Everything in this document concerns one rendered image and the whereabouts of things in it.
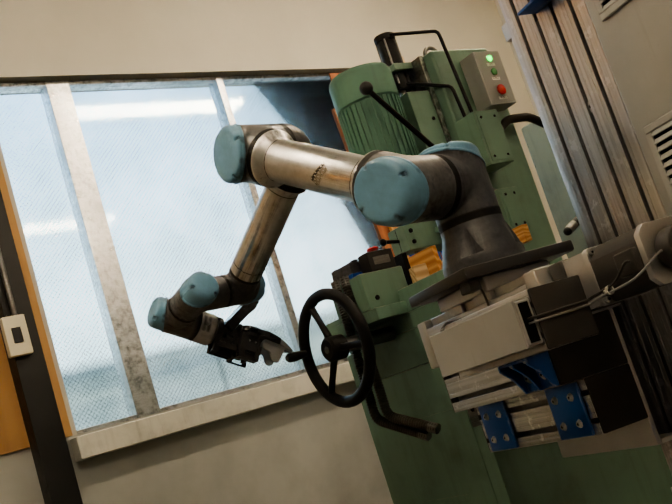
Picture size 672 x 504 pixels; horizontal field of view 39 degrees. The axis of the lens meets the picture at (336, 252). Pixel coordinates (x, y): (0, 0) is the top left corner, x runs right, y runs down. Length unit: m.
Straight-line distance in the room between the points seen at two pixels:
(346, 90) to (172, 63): 1.53
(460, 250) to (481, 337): 0.28
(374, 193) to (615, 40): 0.45
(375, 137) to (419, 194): 0.93
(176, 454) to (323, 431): 0.63
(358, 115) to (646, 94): 1.20
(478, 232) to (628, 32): 0.43
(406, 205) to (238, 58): 2.64
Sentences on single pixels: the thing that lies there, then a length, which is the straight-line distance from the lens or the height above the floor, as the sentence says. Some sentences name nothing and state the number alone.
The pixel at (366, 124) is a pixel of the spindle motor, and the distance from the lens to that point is 2.51.
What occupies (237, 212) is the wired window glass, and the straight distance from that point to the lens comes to 3.91.
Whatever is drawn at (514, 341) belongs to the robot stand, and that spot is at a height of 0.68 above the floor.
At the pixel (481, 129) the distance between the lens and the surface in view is 2.55.
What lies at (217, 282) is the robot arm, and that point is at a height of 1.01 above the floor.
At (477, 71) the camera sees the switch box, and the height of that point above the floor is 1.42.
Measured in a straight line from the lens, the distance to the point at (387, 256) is 2.36.
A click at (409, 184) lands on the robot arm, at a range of 1.57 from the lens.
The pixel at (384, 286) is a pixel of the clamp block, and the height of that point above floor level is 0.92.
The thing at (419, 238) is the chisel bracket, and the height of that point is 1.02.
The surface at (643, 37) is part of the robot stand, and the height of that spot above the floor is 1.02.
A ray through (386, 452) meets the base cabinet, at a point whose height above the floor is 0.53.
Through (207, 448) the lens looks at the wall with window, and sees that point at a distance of 3.50.
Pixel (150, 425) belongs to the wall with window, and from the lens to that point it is 3.35.
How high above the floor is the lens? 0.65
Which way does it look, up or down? 9 degrees up
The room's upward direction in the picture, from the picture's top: 18 degrees counter-clockwise
